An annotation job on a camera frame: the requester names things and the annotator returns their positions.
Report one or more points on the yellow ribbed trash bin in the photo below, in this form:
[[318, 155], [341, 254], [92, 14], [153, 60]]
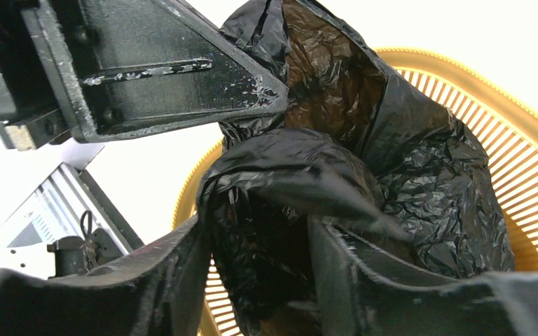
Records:
[[507, 129]]

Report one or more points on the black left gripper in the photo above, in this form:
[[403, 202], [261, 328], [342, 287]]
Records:
[[41, 68]]

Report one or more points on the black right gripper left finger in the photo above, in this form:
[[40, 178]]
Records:
[[156, 290]]

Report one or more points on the grey slotted cable duct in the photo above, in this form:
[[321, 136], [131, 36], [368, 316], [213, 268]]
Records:
[[44, 236]]

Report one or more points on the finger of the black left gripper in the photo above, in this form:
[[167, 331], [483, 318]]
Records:
[[127, 69]]

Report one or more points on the black plastic trash bag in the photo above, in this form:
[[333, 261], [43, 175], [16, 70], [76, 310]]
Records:
[[357, 145]]

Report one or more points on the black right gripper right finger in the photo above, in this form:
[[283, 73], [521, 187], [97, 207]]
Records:
[[364, 290]]

